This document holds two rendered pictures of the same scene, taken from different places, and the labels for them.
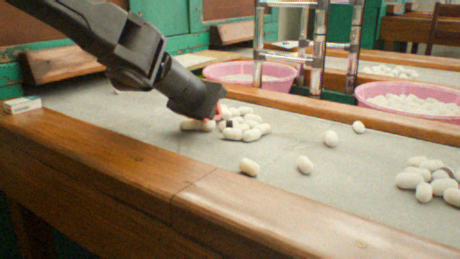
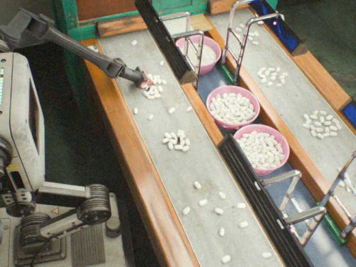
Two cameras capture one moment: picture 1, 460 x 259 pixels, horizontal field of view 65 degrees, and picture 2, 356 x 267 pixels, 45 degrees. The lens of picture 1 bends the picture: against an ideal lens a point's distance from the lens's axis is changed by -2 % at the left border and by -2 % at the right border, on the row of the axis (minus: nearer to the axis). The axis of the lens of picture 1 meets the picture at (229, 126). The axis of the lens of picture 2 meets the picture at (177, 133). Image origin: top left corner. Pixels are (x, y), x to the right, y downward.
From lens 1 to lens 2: 1.72 m
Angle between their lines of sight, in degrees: 37
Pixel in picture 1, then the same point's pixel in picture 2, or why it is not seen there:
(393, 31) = not seen: outside the picture
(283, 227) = (120, 132)
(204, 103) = (138, 82)
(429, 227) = (154, 148)
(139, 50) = (112, 71)
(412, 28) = not seen: outside the picture
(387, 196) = (158, 136)
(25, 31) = (100, 12)
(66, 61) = (113, 28)
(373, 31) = not seen: outside the picture
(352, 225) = (133, 139)
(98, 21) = (100, 64)
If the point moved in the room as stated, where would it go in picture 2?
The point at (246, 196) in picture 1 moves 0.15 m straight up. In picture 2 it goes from (121, 121) to (119, 99)
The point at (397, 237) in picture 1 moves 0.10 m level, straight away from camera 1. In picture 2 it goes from (137, 145) to (157, 138)
